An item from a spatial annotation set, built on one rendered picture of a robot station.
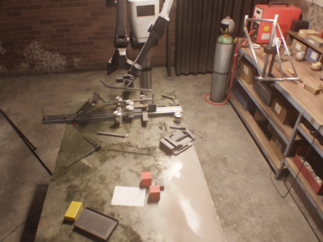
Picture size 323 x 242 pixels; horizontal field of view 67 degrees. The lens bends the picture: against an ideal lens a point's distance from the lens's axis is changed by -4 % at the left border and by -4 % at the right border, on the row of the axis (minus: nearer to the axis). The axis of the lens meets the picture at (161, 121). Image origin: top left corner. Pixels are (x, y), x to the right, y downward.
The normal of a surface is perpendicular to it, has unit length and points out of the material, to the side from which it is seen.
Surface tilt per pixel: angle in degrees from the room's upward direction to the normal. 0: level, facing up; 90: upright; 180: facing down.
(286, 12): 90
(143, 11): 90
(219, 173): 0
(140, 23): 90
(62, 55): 90
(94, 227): 0
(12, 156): 0
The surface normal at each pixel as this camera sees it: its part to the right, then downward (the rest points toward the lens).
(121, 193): 0.00, -0.81
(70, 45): 0.13, 0.59
